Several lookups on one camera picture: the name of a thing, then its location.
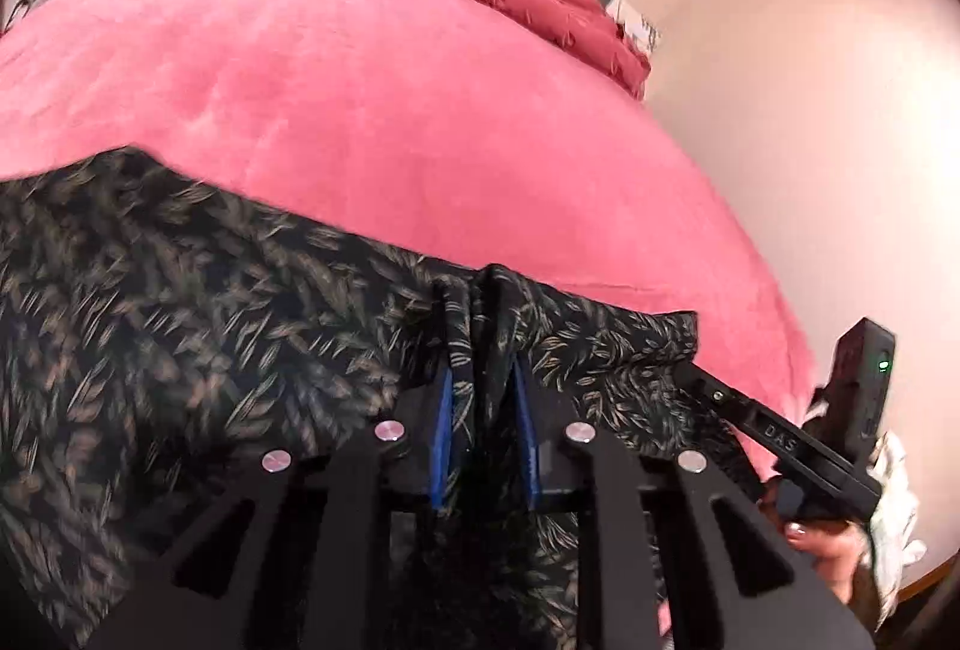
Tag white leaf-print panel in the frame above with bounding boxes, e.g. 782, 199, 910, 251
615, 8, 665, 55

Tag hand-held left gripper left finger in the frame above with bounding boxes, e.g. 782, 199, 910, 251
82, 365, 458, 650

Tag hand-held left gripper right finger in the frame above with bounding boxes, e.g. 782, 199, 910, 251
510, 361, 878, 650

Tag pink fleece blanket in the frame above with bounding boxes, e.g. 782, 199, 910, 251
0, 0, 820, 480

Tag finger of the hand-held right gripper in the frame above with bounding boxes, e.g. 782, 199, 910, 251
673, 360, 760, 435

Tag white printed box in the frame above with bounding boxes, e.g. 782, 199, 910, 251
0, 0, 65, 33

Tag dark leaf-print pants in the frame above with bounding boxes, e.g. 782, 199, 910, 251
0, 146, 758, 650

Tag person's right hand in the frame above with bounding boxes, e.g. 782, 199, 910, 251
756, 481, 875, 606

